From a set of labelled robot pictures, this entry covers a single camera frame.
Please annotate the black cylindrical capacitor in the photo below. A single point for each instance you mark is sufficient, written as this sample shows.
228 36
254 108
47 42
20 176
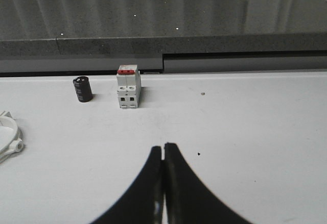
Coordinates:
83 89

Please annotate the white half pipe clamp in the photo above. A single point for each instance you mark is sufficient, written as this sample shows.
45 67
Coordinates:
13 143

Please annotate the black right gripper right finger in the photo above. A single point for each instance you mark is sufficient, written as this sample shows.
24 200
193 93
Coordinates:
188 199

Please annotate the grey stone counter ledge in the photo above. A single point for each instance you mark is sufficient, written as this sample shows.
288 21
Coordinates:
69 37

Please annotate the white circuit breaker red switch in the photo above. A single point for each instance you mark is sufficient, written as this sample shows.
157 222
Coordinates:
129 86

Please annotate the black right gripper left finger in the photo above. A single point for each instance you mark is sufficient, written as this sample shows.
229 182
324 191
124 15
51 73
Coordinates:
143 201

